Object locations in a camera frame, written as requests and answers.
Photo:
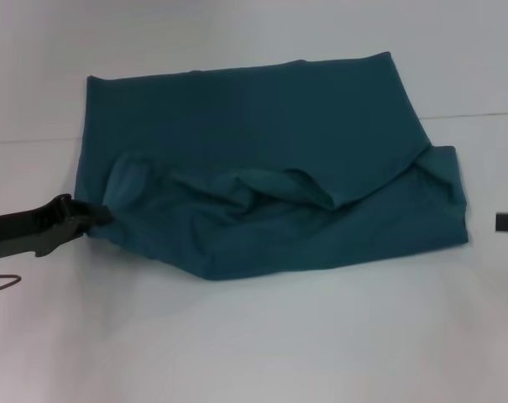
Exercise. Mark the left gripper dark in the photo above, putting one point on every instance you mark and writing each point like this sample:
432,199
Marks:
22,231

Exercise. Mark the teal T-shirt with FREE print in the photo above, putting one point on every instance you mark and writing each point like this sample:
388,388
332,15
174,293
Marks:
279,138

